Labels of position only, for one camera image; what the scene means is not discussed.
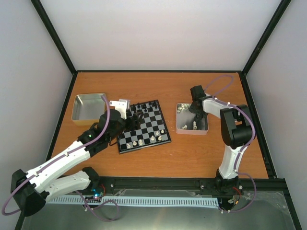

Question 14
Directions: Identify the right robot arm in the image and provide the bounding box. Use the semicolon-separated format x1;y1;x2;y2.
189;85;256;194

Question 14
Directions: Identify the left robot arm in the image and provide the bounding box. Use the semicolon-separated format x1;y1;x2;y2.
11;109;143;217

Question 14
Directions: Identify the pink tin with white pieces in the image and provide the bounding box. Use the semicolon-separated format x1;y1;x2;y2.
176;103;209;136

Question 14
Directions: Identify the black chess piece set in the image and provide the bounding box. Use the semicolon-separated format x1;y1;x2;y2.
130;100;160;117

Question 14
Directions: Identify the black and silver chessboard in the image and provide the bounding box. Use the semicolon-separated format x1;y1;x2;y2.
117;102;171;154

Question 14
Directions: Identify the empty silver metal tin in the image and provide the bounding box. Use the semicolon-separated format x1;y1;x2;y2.
71;93;106;126

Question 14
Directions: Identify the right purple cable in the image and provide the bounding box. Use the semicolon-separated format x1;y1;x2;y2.
203;74;257;214

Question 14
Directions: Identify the light blue cable duct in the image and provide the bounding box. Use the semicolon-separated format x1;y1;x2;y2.
49;195;219;208

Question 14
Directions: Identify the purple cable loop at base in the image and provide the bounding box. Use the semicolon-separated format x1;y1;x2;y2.
76;190;119;222

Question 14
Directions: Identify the black frame post right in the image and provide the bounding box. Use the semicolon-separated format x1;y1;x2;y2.
241;0;291;78

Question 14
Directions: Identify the black frame post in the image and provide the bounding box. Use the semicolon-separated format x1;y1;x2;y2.
241;0;291;78
31;0;77;75

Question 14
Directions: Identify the black frame post left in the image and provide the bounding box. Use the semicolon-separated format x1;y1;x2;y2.
31;0;77;75

